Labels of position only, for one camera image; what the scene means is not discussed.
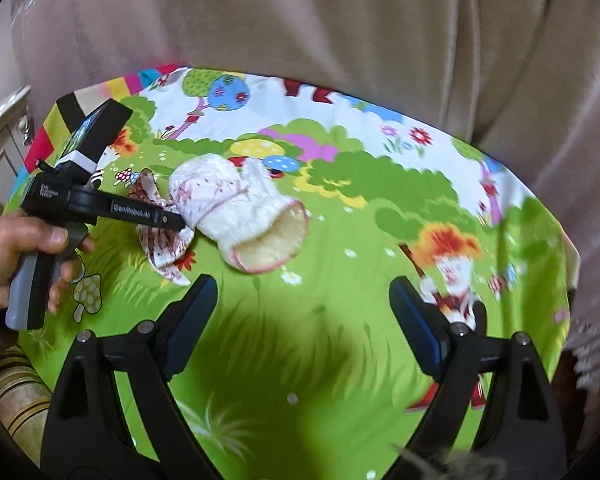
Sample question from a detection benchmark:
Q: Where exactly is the striped plush blanket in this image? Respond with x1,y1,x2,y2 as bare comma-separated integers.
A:
0,345,53,461

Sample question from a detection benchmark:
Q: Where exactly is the white floral mitten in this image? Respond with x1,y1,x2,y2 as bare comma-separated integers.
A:
169,154,310,275

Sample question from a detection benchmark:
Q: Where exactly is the white carved dresser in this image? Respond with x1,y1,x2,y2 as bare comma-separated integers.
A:
0,85,33,221

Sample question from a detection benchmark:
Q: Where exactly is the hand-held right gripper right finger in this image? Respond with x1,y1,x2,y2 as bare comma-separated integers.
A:
389,276,566,480

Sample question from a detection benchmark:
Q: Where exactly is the person's left hand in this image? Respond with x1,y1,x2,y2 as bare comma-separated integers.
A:
0,210,96,316

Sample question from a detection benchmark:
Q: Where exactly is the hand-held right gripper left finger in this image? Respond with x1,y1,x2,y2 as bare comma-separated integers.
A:
40,274,220,480

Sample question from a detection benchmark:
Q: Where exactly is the cartoon printed green blanket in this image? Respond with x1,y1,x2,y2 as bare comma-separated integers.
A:
2,62,581,480

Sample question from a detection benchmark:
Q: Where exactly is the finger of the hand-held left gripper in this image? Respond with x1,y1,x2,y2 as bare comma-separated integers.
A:
152,209,187,233

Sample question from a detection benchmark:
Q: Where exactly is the red white floral cloth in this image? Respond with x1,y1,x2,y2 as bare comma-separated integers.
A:
130,169,197,287

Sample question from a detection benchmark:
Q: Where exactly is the beige curtain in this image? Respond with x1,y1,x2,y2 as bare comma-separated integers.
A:
10,0,600,391

